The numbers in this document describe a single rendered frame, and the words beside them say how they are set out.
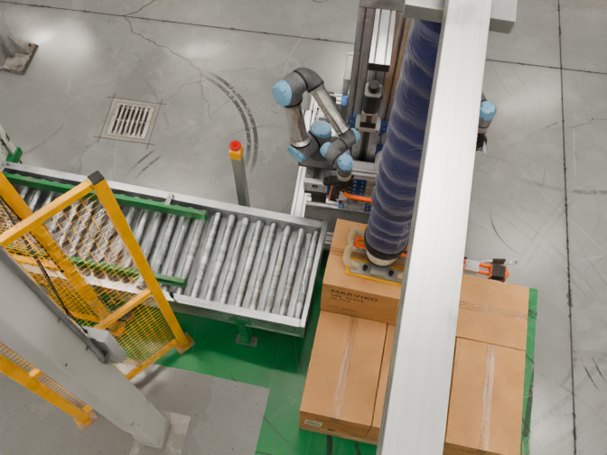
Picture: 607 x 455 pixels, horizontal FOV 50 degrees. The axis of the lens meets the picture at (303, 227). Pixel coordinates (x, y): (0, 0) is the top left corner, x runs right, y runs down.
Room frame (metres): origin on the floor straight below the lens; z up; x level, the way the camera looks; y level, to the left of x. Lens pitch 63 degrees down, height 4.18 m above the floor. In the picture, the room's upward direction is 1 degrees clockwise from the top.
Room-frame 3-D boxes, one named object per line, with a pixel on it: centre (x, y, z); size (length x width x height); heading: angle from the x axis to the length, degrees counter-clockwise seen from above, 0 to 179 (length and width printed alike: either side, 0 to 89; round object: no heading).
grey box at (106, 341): (0.75, 0.84, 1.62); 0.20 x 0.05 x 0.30; 79
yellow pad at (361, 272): (1.36, -0.40, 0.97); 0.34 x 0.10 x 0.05; 78
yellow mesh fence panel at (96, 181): (0.99, 1.05, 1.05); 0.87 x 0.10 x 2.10; 131
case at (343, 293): (1.44, -0.44, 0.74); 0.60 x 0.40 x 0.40; 78
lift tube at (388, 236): (1.46, -0.43, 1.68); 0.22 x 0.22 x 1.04
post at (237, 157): (2.11, 0.40, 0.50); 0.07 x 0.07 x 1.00; 79
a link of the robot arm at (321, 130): (2.08, -0.08, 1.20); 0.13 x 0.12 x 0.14; 134
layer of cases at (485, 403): (1.09, -0.68, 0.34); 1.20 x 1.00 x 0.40; 79
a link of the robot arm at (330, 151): (1.85, -0.15, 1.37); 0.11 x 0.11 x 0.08; 44
